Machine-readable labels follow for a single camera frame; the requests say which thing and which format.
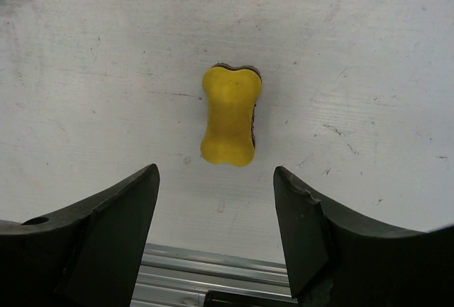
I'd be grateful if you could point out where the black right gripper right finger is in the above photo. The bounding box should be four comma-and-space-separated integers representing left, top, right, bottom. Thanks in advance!
273, 166, 453, 306

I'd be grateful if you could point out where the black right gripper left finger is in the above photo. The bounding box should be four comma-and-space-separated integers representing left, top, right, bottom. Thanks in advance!
1, 164, 160, 306

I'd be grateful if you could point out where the yellow bone-shaped eraser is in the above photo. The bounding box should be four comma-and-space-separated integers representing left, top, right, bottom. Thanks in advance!
200, 63, 262, 167

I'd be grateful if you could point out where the aluminium table frame rail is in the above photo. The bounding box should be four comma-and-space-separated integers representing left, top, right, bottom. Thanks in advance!
131, 244, 298, 306

